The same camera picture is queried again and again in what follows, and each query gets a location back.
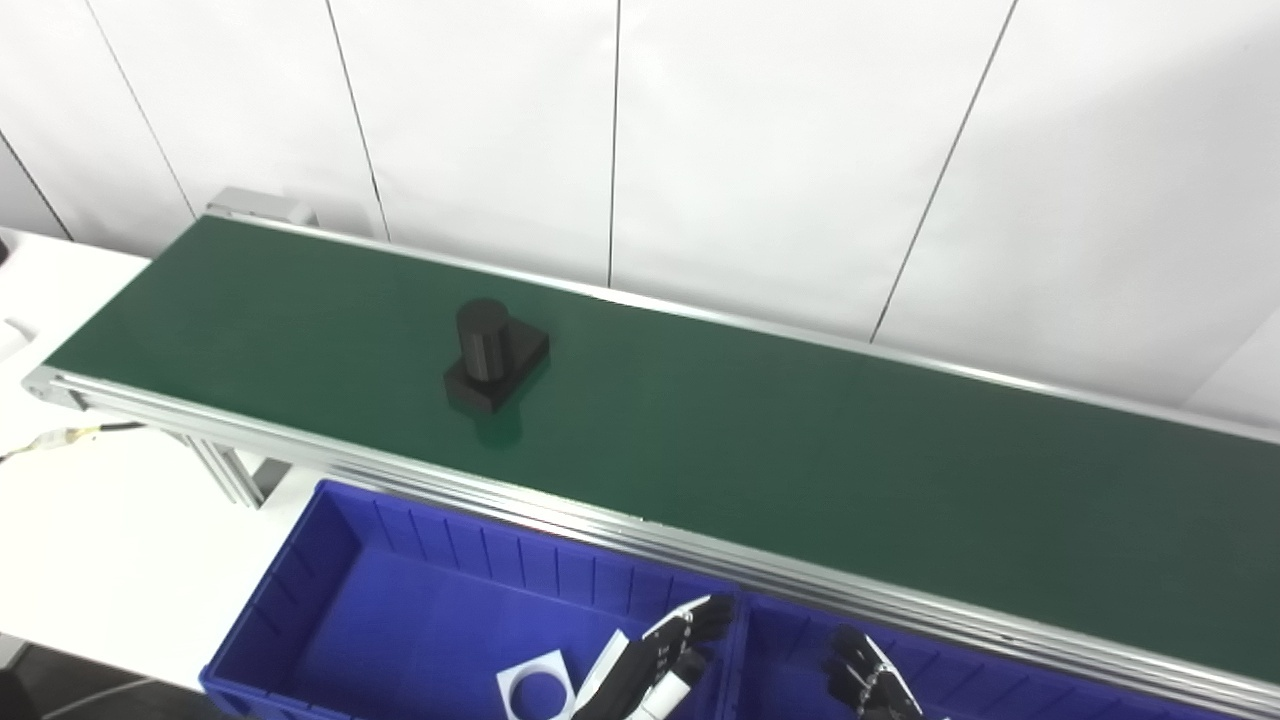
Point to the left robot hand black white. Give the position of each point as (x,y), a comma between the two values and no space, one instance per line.
(650,670)

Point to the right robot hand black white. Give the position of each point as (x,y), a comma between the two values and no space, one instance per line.
(870,685)

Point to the black cylinder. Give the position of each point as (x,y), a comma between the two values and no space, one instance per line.
(490,350)

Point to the blue bin with black parts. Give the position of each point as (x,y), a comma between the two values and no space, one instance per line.
(1000,690)

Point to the green conveyor belt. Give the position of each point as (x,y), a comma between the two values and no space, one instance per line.
(800,440)
(600,522)

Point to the blue bin with white part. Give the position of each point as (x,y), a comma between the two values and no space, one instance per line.
(400,620)

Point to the aluminium conveyor leg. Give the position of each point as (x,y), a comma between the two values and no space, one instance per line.
(235,470)

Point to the grey conveyor end housing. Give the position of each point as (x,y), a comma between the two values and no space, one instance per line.
(265,205)

